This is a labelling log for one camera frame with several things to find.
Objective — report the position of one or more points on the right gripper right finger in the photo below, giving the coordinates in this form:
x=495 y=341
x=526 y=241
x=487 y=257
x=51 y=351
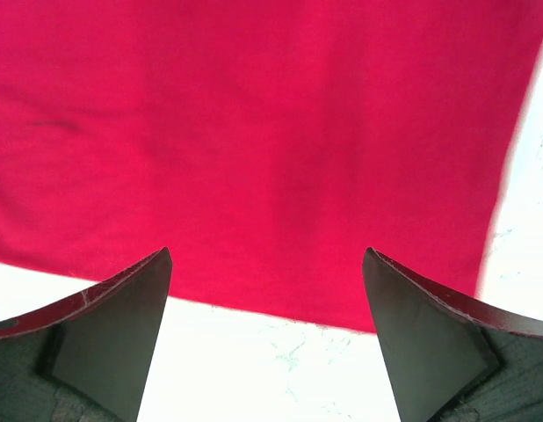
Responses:
x=449 y=356

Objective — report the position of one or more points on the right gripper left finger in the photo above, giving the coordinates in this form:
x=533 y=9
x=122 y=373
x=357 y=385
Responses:
x=87 y=356

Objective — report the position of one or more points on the bright red t-shirt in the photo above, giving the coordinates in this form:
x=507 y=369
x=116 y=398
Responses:
x=266 y=144

